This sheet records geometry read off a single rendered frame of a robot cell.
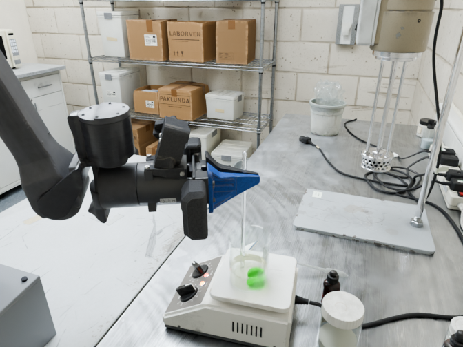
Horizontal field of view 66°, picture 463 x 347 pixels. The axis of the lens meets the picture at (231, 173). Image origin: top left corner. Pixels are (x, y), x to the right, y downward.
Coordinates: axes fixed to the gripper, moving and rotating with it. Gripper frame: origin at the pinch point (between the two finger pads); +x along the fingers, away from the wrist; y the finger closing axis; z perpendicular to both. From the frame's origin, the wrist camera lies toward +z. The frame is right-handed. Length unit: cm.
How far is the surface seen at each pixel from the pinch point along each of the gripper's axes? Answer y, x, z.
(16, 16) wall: 334, -160, 14
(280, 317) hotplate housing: -6.0, 5.9, -19.2
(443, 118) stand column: 22, 45, 0
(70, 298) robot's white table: 8.7, -28.1, -26.0
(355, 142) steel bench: 80, 56, -26
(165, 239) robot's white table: 24.9, -12.3, -26.0
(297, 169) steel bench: 58, 27, -26
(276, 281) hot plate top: -0.8, 6.5, -17.4
